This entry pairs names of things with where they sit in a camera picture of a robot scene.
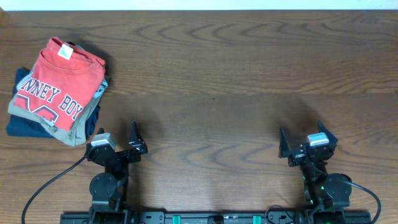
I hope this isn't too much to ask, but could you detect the beige folded garment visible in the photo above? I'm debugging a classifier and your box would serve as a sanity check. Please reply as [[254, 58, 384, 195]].
[[7, 70, 101, 146]]

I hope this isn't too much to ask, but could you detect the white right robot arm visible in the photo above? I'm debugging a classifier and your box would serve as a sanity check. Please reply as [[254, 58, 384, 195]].
[[279, 121, 352, 223]]

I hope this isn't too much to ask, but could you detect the light blue folded garment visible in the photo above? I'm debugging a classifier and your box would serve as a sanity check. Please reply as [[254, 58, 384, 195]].
[[76, 42, 111, 98]]

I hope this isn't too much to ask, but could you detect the red orange t-shirt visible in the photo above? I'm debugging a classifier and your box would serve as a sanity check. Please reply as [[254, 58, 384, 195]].
[[12, 37, 105, 131]]

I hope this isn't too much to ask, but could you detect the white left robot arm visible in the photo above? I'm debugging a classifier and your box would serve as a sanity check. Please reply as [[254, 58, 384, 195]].
[[85, 121, 148, 224]]

